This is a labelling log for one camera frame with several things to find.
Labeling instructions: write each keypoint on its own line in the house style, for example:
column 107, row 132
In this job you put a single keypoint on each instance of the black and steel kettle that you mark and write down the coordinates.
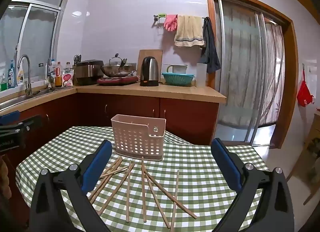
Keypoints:
column 149, row 71

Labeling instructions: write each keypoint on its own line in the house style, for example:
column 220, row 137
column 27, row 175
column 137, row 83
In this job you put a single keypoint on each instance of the wooden framed sliding glass door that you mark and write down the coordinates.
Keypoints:
column 291, row 71

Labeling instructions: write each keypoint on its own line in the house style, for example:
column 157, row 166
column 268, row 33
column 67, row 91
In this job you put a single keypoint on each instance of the orange oil bottle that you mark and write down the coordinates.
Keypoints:
column 58, row 76

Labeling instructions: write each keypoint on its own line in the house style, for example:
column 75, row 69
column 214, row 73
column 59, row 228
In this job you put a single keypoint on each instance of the pile of wooden chopsticks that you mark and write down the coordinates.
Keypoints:
column 143, row 192

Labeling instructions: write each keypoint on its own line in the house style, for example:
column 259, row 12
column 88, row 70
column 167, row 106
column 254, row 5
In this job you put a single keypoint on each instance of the person's left hand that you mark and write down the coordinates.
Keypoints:
column 5, row 179

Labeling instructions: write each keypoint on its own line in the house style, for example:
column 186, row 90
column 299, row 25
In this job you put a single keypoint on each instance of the red and white bag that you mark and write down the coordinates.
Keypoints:
column 68, row 78

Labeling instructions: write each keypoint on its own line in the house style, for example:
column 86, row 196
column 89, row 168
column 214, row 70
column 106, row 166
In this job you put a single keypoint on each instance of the steel wok with lid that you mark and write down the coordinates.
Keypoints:
column 117, row 69

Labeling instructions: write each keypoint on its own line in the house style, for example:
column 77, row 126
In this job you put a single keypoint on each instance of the wooden cutting board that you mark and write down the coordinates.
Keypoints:
column 150, row 55

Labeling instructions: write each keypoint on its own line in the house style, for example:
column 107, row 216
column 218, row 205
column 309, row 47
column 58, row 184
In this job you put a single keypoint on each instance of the beige striped towel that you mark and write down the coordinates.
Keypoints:
column 188, row 31

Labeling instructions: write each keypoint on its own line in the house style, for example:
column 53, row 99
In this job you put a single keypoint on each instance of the green checkered tablecloth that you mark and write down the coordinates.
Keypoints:
column 200, row 172

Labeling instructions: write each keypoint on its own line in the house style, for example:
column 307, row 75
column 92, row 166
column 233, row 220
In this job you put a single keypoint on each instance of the stainless steel sink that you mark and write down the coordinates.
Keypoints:
column 22, row 98

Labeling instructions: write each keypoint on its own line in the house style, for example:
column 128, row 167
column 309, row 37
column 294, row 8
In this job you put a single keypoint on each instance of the white bottle with blue cap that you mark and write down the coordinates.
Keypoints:
column 54, row 68

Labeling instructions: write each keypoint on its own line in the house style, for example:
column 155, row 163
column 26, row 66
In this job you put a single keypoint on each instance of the red induction cooker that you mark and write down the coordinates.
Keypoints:
column 117, row 81

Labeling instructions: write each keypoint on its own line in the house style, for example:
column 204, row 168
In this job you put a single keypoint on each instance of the knife block with scissors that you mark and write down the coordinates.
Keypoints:
column 77, row 61

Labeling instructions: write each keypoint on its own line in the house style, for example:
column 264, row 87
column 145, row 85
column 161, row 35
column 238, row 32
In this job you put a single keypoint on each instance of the translucent plastic container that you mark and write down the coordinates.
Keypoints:
column 201, row 75

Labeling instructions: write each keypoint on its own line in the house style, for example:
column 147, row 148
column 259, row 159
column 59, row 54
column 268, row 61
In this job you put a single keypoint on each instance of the chrome sink faucet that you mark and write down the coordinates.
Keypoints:
column 27, row 71

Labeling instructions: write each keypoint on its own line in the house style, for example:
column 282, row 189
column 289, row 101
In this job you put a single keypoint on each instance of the dark rice cooker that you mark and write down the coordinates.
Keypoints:
column 87, row 73

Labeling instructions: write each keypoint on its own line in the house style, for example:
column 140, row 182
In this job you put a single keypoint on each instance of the sheer curtain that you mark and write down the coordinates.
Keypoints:
column 245, row 66

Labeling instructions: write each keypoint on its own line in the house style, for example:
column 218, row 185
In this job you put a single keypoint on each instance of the clear bottle with green label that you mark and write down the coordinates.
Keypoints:
column 68, row 66

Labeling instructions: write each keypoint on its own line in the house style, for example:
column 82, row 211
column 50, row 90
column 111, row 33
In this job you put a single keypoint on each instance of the wooden chair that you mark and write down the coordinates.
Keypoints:
column 308, row 151

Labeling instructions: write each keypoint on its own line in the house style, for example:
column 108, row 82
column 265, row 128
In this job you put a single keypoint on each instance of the metal towel rack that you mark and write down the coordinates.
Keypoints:
column 157, row 18

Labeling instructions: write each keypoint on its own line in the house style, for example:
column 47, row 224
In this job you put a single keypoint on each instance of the red hanging bag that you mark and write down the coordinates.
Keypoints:
column 304, row 94

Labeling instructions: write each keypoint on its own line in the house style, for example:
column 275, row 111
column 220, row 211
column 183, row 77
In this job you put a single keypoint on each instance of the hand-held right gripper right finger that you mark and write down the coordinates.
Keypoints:
column 226, row 165

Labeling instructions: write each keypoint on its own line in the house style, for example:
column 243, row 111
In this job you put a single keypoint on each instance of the small chrome tap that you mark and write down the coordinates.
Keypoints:
column 49, row 71

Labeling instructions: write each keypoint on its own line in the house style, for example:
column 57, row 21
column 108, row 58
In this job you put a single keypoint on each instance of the dark grey hanging cloth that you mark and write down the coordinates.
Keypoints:
column 210, row 51

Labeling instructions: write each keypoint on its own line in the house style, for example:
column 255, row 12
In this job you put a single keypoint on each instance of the pink rubber gloves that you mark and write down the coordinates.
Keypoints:
column 170, row 23

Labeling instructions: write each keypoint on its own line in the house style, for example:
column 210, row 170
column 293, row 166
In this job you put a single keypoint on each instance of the blue dish soap bottle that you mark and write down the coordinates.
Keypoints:
column 11, row 75

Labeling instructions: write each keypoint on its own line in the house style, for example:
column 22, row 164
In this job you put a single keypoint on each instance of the sliding glass window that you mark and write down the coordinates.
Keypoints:
column 37, row 34

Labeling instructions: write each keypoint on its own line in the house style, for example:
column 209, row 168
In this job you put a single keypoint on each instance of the teal plastic colander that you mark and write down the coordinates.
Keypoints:
column 178, row 78

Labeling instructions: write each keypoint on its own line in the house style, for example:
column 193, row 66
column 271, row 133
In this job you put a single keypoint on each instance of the white spray bottle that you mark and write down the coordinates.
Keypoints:
column 20, row 76

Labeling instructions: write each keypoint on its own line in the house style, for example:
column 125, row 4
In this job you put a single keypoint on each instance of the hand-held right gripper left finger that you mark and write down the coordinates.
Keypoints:
column 98, row 165

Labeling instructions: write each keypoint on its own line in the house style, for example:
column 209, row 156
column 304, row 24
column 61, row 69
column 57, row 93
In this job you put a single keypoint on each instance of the pink perforated plastic basket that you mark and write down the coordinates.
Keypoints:
column 130, row 136

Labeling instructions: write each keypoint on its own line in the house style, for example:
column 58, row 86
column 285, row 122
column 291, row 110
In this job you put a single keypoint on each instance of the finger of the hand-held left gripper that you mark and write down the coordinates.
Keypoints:
column 10, row 117
column 27, row 124

